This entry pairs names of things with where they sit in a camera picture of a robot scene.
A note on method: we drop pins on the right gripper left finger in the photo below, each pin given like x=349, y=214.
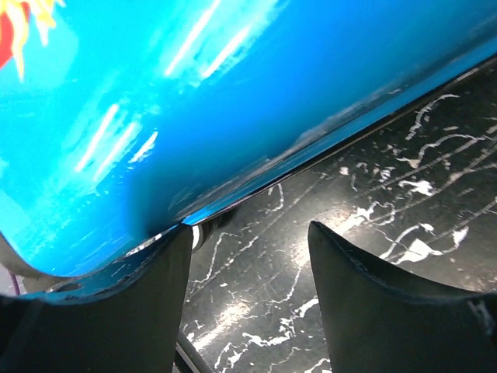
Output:
x=124, y=318

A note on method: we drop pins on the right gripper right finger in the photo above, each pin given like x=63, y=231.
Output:
x=380, y=318

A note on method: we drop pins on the blue fish-print suitcase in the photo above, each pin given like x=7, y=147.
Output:
x=121, y=119

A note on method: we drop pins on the black marble pattern mat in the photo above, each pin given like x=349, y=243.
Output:
x=419, y=192

